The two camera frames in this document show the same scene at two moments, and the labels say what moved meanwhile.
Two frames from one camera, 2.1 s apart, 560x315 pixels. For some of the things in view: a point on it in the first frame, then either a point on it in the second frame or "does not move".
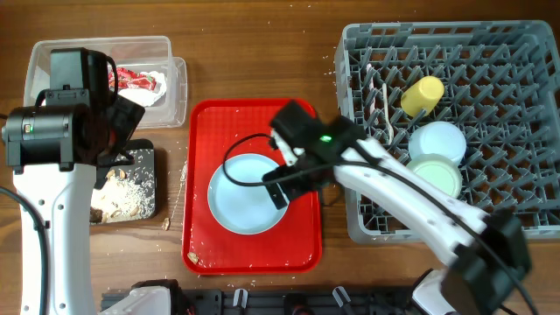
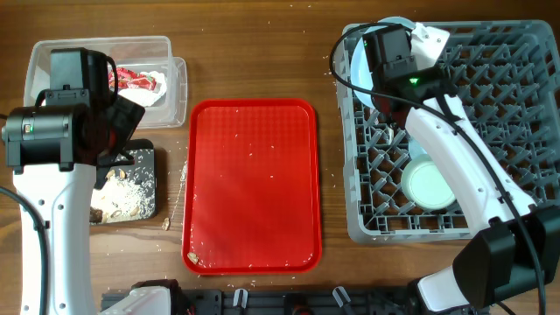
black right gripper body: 304,184 → 376,86
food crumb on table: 165,225 does not move
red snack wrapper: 129,79 does not move
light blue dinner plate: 244,210 → 360,68
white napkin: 146,98 does not move
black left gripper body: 124,117 does not move
